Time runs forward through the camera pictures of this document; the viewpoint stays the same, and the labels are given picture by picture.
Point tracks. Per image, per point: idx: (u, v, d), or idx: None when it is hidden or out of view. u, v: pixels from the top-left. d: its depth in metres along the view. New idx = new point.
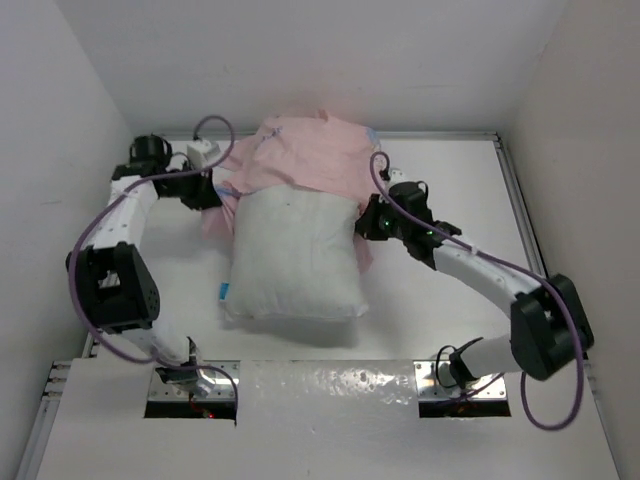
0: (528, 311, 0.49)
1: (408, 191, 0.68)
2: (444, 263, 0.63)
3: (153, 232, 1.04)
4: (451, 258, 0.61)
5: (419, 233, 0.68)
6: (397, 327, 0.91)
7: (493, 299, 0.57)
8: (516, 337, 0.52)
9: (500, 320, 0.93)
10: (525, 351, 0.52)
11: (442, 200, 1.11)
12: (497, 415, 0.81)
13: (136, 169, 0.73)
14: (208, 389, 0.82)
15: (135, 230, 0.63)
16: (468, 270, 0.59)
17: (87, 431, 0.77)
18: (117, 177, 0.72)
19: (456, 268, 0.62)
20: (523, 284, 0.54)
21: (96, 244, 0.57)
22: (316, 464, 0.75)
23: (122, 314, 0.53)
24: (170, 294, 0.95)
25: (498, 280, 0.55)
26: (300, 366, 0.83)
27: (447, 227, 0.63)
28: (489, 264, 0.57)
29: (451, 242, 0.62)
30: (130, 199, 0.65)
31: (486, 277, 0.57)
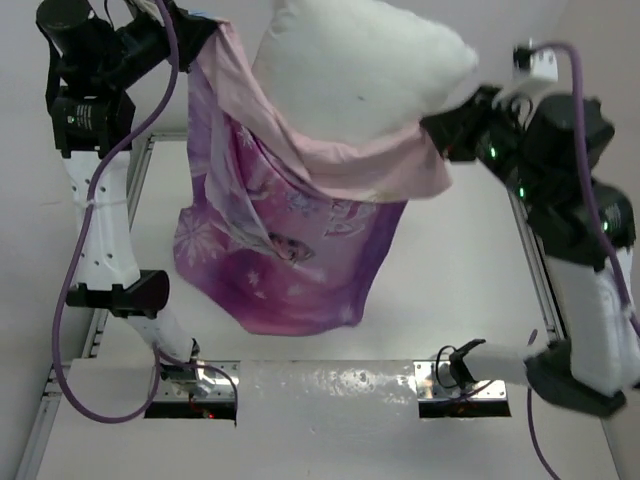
0: (610, 407, 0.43)
1: (593, 124, 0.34)
2: (567, 283, 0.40)
3: (152, 232, 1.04)
4: (592, 293, 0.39)
5: (565, 207, 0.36)
6: (397, 328, 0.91)
7: (581, 348, 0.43)
8: (551, 378, 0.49)
9: (500, 321, 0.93)
10: (541, 374, 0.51)
11: (443, 200, 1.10)
12: (497, 414, 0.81)
13: (80, 128, 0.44)
14: (208, 389, 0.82)
15: (125, 245, 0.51)
16: (595, 327, 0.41)
17: (85, 431, 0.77)
18: (66, 153, 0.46)
19: (588, 302, 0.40)
20: (632, 369, 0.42)
21: (87, 284, 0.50)
22: (315, 464, 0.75)
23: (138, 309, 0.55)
24: (170, 295, 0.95)
25: (608, 357, 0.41)
26: (300, 367, 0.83)
27: (618, 205, 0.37)
28: (620, 339, 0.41)
29: (613, 274, 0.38)
30: (101, 208, 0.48)
31: (605, 349, 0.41)
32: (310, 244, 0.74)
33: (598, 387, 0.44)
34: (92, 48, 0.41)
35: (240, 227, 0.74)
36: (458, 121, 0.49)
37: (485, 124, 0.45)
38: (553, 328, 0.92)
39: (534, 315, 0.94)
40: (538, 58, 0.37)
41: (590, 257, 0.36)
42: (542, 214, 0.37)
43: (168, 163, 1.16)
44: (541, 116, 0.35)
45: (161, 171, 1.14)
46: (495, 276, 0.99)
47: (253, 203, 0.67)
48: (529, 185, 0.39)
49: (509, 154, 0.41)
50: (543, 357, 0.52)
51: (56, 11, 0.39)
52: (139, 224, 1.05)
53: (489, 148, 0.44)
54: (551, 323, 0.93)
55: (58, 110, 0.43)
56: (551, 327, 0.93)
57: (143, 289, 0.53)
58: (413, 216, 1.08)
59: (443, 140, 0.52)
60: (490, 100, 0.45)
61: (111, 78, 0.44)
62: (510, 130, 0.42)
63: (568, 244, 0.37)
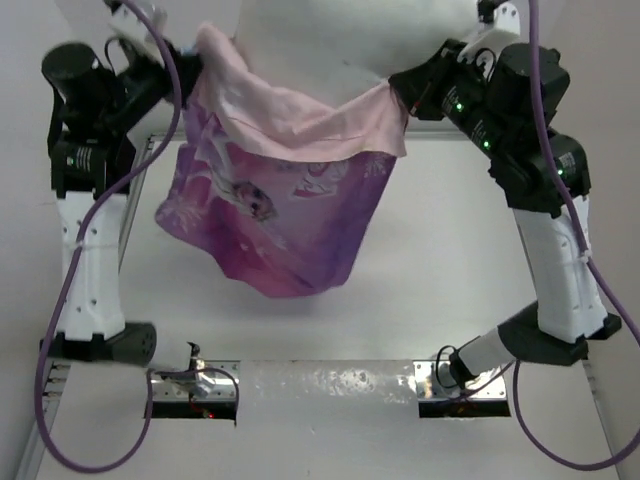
0: (574, 353, 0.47)
1: (550, 73, 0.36)
2: (534, 227, 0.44)
3: (152, 232, 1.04)
4: (552, 241, 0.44)
5: (524, 155, 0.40)
6: (397, 327, 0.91)
7: (545, 294, 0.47)
8: (522, 335, 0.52)
9: (499, 321, 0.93)
10: (511, 333, 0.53)
11: (442, 201, 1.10)
12: (497, 414, 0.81)
13: (79, 170, 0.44)
14: (208, 389, 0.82)
15: (110, 292, 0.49)
16: (558, 272, 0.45)
17: (84, 431, 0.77)
18: (60, 196, 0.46)
19: (549, 248, 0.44)
20: (589, 318, 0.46)
21: (65, 333, 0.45)
22: (315, 464, 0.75)
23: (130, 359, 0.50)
24: (171, 295, 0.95)
25: (572, 306, 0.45)
26: (300, 367, 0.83)
27: (574, 151, 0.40)
28: (579, 282, 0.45)
29: (569, 219, 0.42)
30: (91, 251, 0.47)
31: (567, 295, 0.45)
32: (274, 203, 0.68)
33: (561, 337, 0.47)
34: (97, 95, 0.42)
35: (209, 169, 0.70)
36: (425, 76, 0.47)
37: (452, 79, 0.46)
38: None
39: None
40: (501, 12, 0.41)
41: (548, 201, 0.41)
42: (505, 164, 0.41)
43: (168, 164, 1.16)
44: (502, 65, 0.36)
45: (162, 172, 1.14)
46: (494, 276, 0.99)
47: (226, 144, 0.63)
48: (493, 136, 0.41)
49: (475, 108, 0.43)
50: (516, 318, 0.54)
51: (61, 63, 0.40)
52: (139, 224, 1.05)
53: (455, 103, 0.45)
54: None
55: (59, 152, 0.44)
56: None
57: (125, 343, 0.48)
58: (413, 216, 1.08)
59: (409, 97, 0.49)
60: (455, 54, 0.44)
61: (112, 122, 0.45)
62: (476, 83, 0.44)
63: (525, 191, 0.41)
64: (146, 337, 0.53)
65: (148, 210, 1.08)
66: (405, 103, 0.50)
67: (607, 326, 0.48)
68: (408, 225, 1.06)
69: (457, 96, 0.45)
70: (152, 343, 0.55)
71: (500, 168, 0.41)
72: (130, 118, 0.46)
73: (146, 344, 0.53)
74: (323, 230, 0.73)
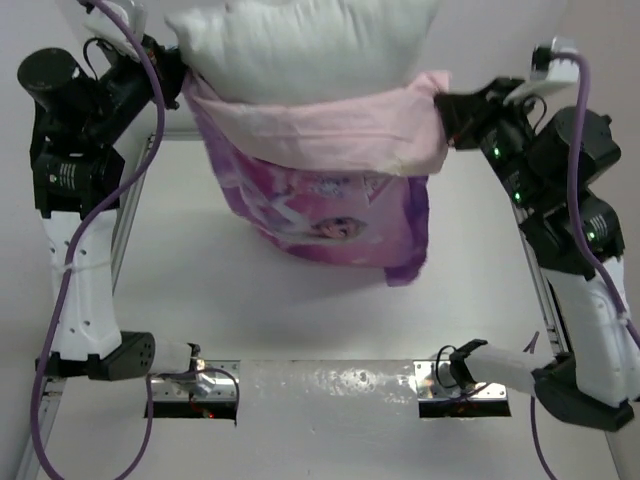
0: (618, 419, 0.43)
1: (598, 147, 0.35)
2: (569, 290, 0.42)
3: (152, 231, 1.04)
4: (586, 301, 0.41)
5: (558, 218, 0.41)
6: (398, 327, 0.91)
7: (586, 355, 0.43)
8: (557, 394, 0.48)
9: (499, 320, 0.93)
10: (550, 394, 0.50)
11: (440, 201, 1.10)
12: (497, 415, 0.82)
13: (63, 187, 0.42)
14: (209, 389, 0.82)
15: (103, 309, 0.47)
16: (595, 335, 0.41)
17: (84, 431, 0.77)
18: (45, 214, 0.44)
19: (583, 311, 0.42)
20: (636, 379, 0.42)
21: (61, 353, 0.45)
22: (315, 465, 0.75)
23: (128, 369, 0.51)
24: (171, 295, 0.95)
25: (614, 372, 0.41)
26: (300, 367, 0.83)
27: (605, 215, 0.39)
28: (620, 347, 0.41)
29: (603, 283, 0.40)
30: (81, 272, 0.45)
31: (608, 358, 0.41)
32: (359, 219, 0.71)
33: (603, 399, 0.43)
34: (79, 104, 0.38)
35: (281, 228, 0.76)
36: (469, 110, 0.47)
37: (496, 122, 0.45)
38: (553, 328, 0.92)
39: (533, 315, 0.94)
40: (557, 62, 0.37)
41: (578, 265, 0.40)
42: (539, 226, 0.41)
43: (167, 163, 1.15)
44: (553, 132, 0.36)
45: (162, 171, 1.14)
46: (495, 277, 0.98)
47: (285, 204, 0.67)
48: (526, 191, 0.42)
49: (512, 157, 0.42)
50: (552, 372, 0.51)
51: (36, 71, 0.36)
52: (138, 224, 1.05)
53: (493, 147, 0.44)
54: (550, 323, 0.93)
55: (40, 170, 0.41)
56: (550, 327, 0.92)
57: (119, 361, 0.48)
58: None
59: (452, 129, 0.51)
60: (502, 98, 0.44)
61: (97, 134, 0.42)
62: (519, 130, 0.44)
63: (555, 256, 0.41)
64: (144, 348, 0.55)
65: (148, 210, 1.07)
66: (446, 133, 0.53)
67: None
68: None
69: (493, 137, 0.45)
70: (150, 351, 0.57)
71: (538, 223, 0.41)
72: (117, 125, 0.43)
73: (144, 355, 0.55)
74: (405, 217, 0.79)
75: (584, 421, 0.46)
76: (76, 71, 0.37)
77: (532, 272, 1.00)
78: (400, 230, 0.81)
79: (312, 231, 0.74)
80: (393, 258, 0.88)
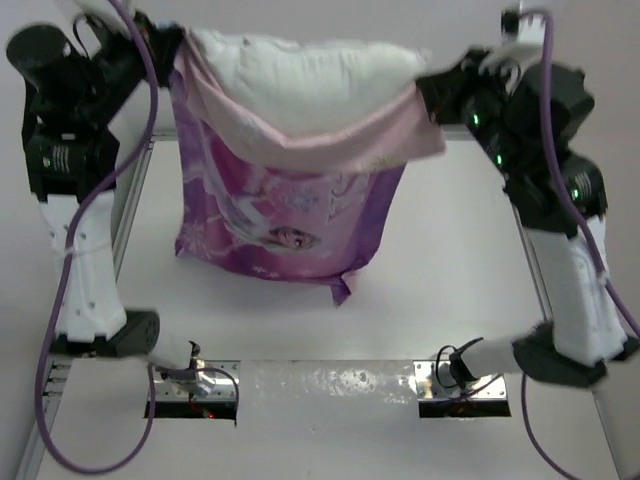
0: (592, 378, 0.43)
1: (572, 96, 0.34)
2: (549, 250, 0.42)
3: (152, 231, 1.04)
4: (567, 261, 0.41)
5: (541, 176, 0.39)
6: (398, 327, 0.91)
7: (561, 314, 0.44)
8: (535, 354, 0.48)
9: (499, 320, 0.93)
10: (526, 354, 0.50)
11: (440, 202, 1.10)
12: (498, 414, 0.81)
13: (57, 170, 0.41)
14: (208, 389, 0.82)
15: (108, 292, 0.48)
16: (574, 295, 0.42)
17: (84, 433, 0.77)
18: (42, 199, 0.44)
19: (562, 271, 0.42)
20: (609, 340, 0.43)
21: (67, 334, 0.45)
22: (315, 465, 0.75)
23: (137, 345, 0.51)
24: (171, 296, 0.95)
25: (590, 332, 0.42)
26: (300, 367, 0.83)
27: (589, 173, 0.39)
28: (597, 306, 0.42)
29: (585, 242, 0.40)
30: (82, 257, 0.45)
31: (584, 317, 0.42)
32: (316, 234, 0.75)
33: (578, 358, 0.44)
34: (70, 83, 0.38)
35: (239, 225, 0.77)
36: (447, 84, 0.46)
37: (472, 91, 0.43)
38: None
39: (533, 315, 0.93)
40: (526, 24, 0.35)
41: (563, 225, 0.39)
42: (520, 184, 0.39)
43: (167, 165, 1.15)
44: (525, 86, 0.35)
45: (161, 173, 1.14)
46: (495, 278, 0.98)
47: (251, 204, 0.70)
48: (508, 153, 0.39)
49: (491, 121, 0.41)
50: (532, 337, 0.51)
51: (25, 46, 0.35)
52: (139, 225, 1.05)
53: (472, 115, 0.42)
54: None
55: (33, 151, 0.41)
56: None
57: (128, 340, 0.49)
58: (412, 216, 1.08)
59: (432, 103, 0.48)
60: (478, 65, 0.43)
61: (89, 115, 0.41)
62: (497, 97, 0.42)
63: (540, 215, 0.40)
64: (149, 325, 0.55)
65: (148, 211, 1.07)
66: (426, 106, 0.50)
67: (627, 349, 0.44)
68: (408, 226, 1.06)
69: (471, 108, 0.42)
70: (155, 329, 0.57)
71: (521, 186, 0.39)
72: (109, 106, 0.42)
73: (149, 331, 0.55)
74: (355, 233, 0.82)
75: (565, 383, 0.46)
76: (67, 48, 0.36)
77: (531, 270, 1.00)
78: (350, 241, 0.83)
79: (268, 236, 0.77)
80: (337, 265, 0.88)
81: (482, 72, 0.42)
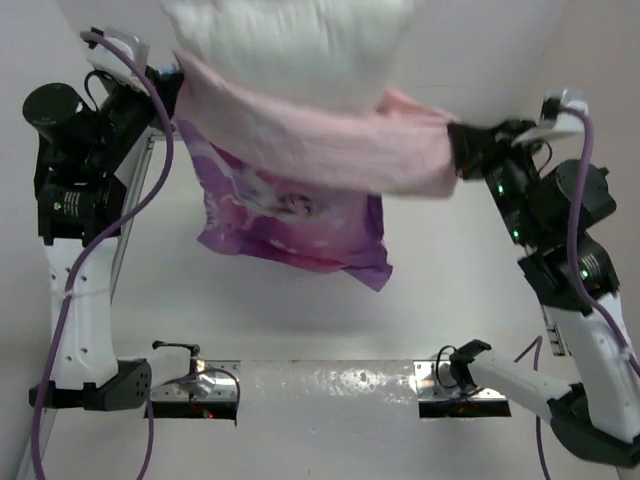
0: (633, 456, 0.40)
1: (592, 200, 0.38)
2: (566, 322, 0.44)
3: (152, 231, 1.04)
4: (586, 337, 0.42)
5: (554, 261, 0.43)
6: (398, 327, 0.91)
7: (596, 382, 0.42)
8: (570, 429, 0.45)
9: (498, 320, 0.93)
10: (565, 429, 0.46)
11: (441, 202, 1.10)
12: (497, 415, 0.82)
13: (67, 214, 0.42)
14: (209, 389, 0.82)
15: (101, 335, 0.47)
16: (597, 363, 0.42)
17: (84, 433, 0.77)
18: (47, 241, 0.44)
19: (583, 343, 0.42)
20: None
21: (56, 382, 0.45)
22: (315, 464, 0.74)
23: (130, 392, 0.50)
24: (172, 296, 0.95)
25: (625, 403, 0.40)
26: (300, 367, 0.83)
27: (598, 256, 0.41)
28: (625, 377, 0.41)
29: (602, 322, 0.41)
30: (81, 298, 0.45)
31: (616, 390, 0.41)
32: (324, 214, 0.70)
33: (616, 433, 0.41)
34: (81, 135, 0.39)
35: (248, 201, 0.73)
36: (477, 146, 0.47)
37: (502, 160, 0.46)
38: (554, 327, 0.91)
39: (533, 315, 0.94)
40: (564, 115, 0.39)
41: (573, 304, 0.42)
42: (537, 268, 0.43)
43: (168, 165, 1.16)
44: (553, 184, 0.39)
45: (162, 173, 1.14)
46: (495, 279, 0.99)
47: (253, 175, 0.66)
48: (524, 231, 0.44)
49: (516, 198, 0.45)
50: (570, 408, 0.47)
51: (42, 106, 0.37)
52: (139, 224, 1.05)
53: (497, 185, 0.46)
54: (551, 323, 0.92)
55: (45, 198, 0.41)
56: (550, 327, 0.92)
57: (121, 388, 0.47)
58: (413, 217, 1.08)
59: (459, 158, 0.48)
60: (509, 139, 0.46)
61: (98, 162, 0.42)
62: (524, 173, 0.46)
63: (553, 293, 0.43)
64: (142, 377, 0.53)
65: (148, 211, 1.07)
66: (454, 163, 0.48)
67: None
68: (409, 227, 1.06)
69: (500, 179, 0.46)
70: (147, 380, 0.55)
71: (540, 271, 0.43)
72: (117, 156, 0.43)
73: (141, 384, 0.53)
74: (367, 205, 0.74)
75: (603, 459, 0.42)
76: (79, 105, 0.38)
77: None
78: (365, 214, 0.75)
79: (275, 212, 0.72)
80: (355, 248, 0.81)
81: (512, 144, 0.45)
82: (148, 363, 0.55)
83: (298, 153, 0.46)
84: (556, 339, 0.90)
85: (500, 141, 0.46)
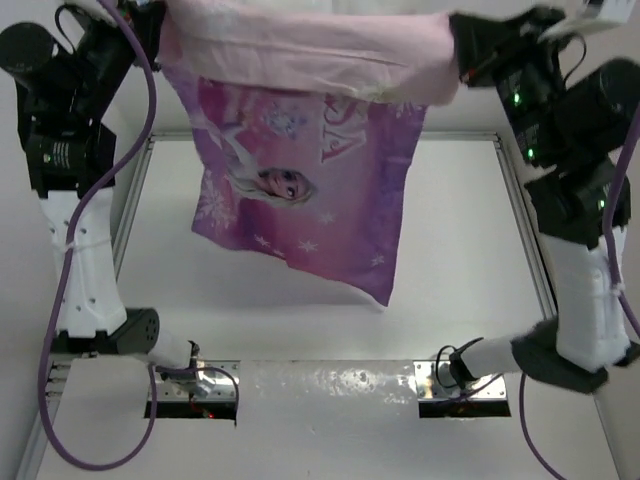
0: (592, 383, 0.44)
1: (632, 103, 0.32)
2: (562, 253, 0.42)
3: (153, 232, 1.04)
4: (584, 271, 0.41)
5: (570, 184, 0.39)
6: (398, 327, 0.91)
7: (569, 311, 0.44)
8: (539, 355, 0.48)
9: (498, 319, 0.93)
10: (529, 356, 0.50)
11: (440, 202, 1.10)
12: (497, 414, 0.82)
13: (57, 167, 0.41)
14: (209, 389, 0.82)
15: (109, 287, 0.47)
16: (583, 299, 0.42)
17: (84, 434, 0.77)
18: (41, 195, 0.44)
19: (576, 276, 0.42)
20: (615, 347, 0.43)
21: (69, 331, 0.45)
22: (315, 465, 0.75)
23: (139, 341, 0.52)
24: (172, 296, 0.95)
25: (596, 339, 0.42)
26: (300, 367, 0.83)
27: (618, 182, 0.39)
28: (608, 315, 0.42)
29: (606, 258, 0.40)
30: (82, 251, 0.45)
31: (592, 325, 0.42)
32: (307, 178, 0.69)
33: (582, 364, 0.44)
34: (63, 81, 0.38)
35: (234, 172, 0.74)
36: (492, 43, 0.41)
37: (521, 64, 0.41)
38: None
39: (533, 315, 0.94)
40: (615, 0, 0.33)
41: (583, 232, 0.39)
42: (549, 192, 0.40)
43: (167, 165, 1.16)
44: (595, 87, 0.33)
45: (162, 173, 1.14)
46: (494, 279, 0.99)
47: (235, 137, 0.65)
48: (540, 148, 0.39)
49: (533, 108, 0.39)
50: (530, 335, 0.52)
51: (16, 50, 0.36)
52: (139, 225, 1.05)
53: (513, 92, 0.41)
54: None
55: (33, 150, 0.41)
56: None
57: (129, 335, 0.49)
58: (412, 217, 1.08)
59: (465, 62, 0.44)
60: (536, 34, 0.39)
61: (85, 110, 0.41)
62: (545, 78, 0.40)
63: (564, 221, 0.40)
64: (150, 324, 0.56)
65: (148, 212, 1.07)
66: (458, 66, 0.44)
67: (629, 357, 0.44)
68: (408, 227, 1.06)
69: (516, 80, 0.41)
70: (155, 328, 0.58)
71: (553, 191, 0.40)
72: (103, 102, 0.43)
73: (149, 330, 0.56)
74: (365, 199, 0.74)
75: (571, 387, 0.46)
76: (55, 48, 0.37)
77: (531, 268, 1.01)
78: (357, 213, 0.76)
79: (258, 180, 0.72)
80: (350, 234, 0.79)
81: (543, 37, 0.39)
82: (157, 317, 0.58)
83: (274, 69, 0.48)
84: None
85: (526, 31, 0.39)
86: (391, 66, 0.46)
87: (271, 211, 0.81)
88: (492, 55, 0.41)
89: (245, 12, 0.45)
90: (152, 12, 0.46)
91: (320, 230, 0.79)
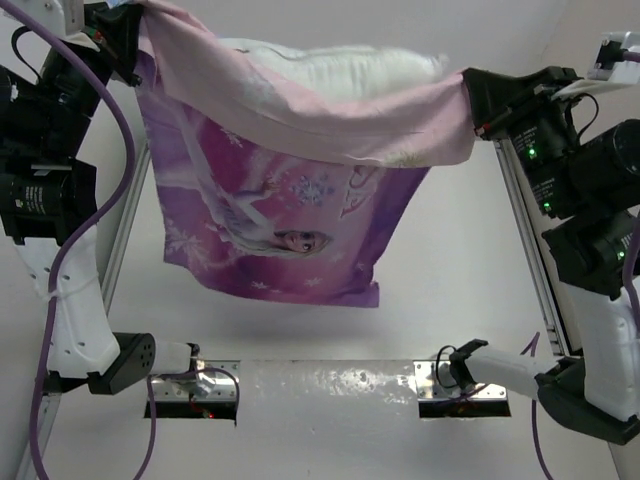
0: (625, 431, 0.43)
1: None
2: (586, 310, 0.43)
3: (152, 232, 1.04)
4: (609, 322, 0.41)
5: (591, 235, 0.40)
6: (397, 328, 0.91)
7: (597, 363, 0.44)
8: (562, 398, 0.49)
9: (498, 319, 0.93)
10: (551, 398, 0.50)
11: (441, 201, 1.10)
12: (497, 414, 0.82)
13: (32, 211, 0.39)
14: (209, 389, 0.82)
15: (99, 326, 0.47)
16: (611, 351, 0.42)
17: (83, 434, 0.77)
18: (19, 240, 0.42)
19: (601, 326, 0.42)
20: None
21: (60, 372, 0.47)
22: (316, 464, 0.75)
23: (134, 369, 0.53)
24: (171, 296, 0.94)
25: (628, 388, 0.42)
26: (300, 366, 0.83)
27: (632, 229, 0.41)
28: (637, 365, 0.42)
29: (629, 304, 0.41)
30: (67, 298, 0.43)
31: (621, 373, 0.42)
32: (326, 232, 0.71)
33: (613, 413, 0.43)
34: (27, 121, 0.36)
35: (239, 232, 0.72)
36: (508, 100, 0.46)
37: (534, 117, 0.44)
38: (553, 328, 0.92)
39: (533, 315, 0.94)
40: (624, 64, 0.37)
41: (604, 284, 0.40)
42: (567, 242, 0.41)
43: None
44: (612, 149, 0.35)
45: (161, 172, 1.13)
46: (495, 279, 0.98)
47: (252, 204, 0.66)
48: (554, 200, 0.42)
49: (548, 161, 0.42)
50: (554, 378, 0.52)
51: None
52: (139, 224, 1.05)
53: (528, 146, 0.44)
54: (550, 323, 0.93)
55: (5, 191, 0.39)
56: (550, 327, 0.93)
57: (123, 369, 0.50)
58: (413, 216, 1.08)
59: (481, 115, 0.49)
60: (549, 94, 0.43)
61: (58, 141, 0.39)
62: (560, 131, 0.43)
63: (582, 274, 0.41)
64: (145, 349, 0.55)
65: (147, 211, 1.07)
66: (474, 119, 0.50)
67: None
68: (409, 226, 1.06)
69: (530, 138, 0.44)
70: (151, 351, 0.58)
71: (575, 249, 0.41)
72: (76, 133, 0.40)
73: (145, 355, 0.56)
74: (367, 233, 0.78)
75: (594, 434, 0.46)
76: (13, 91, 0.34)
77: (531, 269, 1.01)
78: (359, 249, 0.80)
79: (272, 239, 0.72)
80: (346, 270, 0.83)
81: (555, 99, 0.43)
82: (151, 340, 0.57)
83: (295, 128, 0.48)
84: (556, 339, 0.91)
85: (538, 94, 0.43)
86: (412, 132, 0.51)
87: (278, 263, 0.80)
88: (505, 112, 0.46)
89: (281, 87, 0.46)
90: (128, 13, 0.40)
91: (329, 271, 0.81)
